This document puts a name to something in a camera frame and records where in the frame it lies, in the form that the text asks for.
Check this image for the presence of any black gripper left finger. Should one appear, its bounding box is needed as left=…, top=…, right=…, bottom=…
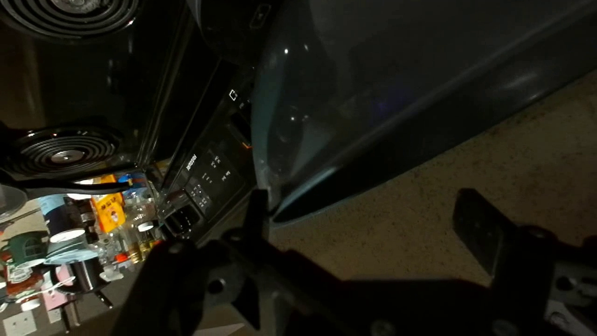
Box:
left=243, top=189, right=269, bottom=243

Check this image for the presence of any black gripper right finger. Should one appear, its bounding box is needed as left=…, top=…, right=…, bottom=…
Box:
left=452, top=189, right=525, bottom=287

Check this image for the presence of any large blue bowl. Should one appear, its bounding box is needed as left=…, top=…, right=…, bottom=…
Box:
left=252, top=0, right=597, bottom=222

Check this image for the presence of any yellow container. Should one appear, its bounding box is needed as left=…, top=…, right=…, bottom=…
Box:
left=92, top=192, right=127, bottom=233

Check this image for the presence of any black electric stove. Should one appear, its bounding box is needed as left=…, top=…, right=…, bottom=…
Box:
left=0, top=0, right=284, bottom=217

